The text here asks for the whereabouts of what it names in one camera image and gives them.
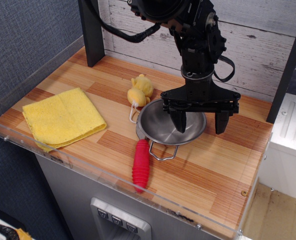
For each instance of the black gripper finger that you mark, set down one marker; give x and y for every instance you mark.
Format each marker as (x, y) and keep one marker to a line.
(221, 121)
(179, 120)

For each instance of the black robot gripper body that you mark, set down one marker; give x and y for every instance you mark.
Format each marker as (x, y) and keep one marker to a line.
(201, 94)

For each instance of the small steel pot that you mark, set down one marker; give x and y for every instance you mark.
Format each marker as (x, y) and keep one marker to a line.
(155, 124)

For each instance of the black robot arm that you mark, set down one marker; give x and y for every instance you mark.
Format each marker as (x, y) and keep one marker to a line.
(194, 26)

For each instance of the yellow plush duck toy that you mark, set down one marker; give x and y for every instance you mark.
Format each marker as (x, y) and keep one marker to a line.
(141, 91)

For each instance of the white ridged appliance top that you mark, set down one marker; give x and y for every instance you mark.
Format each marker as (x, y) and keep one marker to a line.
(284, 129)

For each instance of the clear acrylic table guard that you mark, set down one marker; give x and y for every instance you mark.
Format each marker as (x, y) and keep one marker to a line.
(210, 182)

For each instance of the yellow folded cloth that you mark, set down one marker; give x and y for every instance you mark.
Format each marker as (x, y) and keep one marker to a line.
(63, 119)

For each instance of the grey toy cabinet front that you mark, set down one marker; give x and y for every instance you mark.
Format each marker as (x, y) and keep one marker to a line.
(74, 191)

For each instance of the silver button control panel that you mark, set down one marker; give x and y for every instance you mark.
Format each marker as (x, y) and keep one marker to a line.
(116, 224)

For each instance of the yellow object at corner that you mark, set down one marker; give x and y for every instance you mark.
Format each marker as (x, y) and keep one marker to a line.
(23, 235)

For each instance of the red handled metal fork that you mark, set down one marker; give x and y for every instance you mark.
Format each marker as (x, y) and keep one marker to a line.
(141, 164)

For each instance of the black right vertical post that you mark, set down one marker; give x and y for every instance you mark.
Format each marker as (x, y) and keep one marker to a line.
(283, 85)

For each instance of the black vertical post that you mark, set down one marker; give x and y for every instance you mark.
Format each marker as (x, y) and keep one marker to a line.
(92, 31)
(283, 85)

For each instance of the black left vertical post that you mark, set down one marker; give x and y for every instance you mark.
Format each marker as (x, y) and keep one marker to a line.
(92, 31)

